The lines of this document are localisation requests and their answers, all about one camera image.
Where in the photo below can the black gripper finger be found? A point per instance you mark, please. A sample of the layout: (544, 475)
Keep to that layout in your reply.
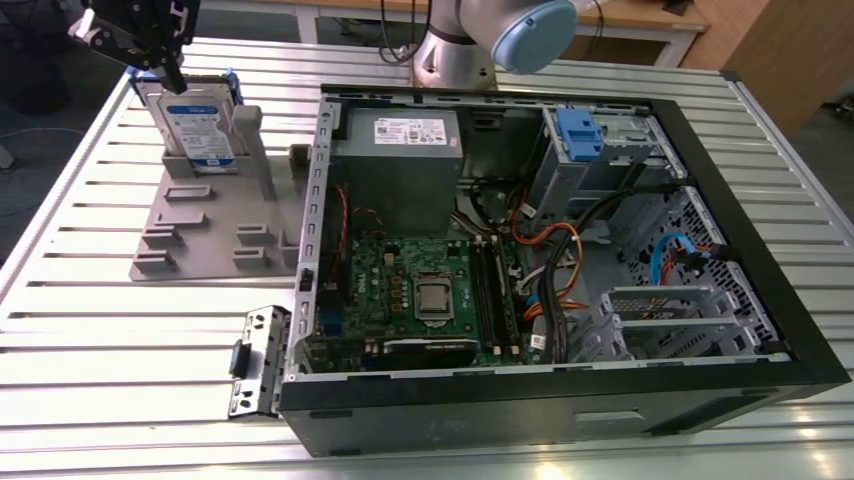
(174, 75)

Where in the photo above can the hard disk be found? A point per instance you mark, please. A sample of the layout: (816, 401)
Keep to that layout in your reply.
(194, 125)

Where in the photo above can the grey plastic parts rack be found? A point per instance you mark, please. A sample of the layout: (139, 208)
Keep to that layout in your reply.
(201, 250)

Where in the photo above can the grey power supply unit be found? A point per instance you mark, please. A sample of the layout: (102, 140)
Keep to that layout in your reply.
(401, 190)

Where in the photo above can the green motherboard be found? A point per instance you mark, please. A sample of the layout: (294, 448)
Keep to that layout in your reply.
(401, 260)

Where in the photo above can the CPU socket with silver CPU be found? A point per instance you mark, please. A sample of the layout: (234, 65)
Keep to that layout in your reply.
(434, 300)

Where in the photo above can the blue plastic drive latch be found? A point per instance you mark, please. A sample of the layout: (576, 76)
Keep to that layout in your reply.
(577, 135)

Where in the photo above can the grey metal drive cage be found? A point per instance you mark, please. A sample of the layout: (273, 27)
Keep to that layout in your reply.
(574, 175)

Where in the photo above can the black RAM stick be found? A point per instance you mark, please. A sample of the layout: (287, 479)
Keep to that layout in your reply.
(506, 295)

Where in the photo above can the black graphics card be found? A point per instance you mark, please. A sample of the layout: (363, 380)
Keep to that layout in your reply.
(430, 350)

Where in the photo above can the black open PC case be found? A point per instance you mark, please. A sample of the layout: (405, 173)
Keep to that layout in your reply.
(534, 415)

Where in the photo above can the wooden cabinet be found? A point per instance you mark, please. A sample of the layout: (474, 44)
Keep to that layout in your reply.
(788, 50)

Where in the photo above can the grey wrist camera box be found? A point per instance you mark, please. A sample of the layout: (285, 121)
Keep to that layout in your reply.
(83, 30)

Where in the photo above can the hinged metal slot bracket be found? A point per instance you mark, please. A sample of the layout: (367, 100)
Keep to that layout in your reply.
(263, 325)

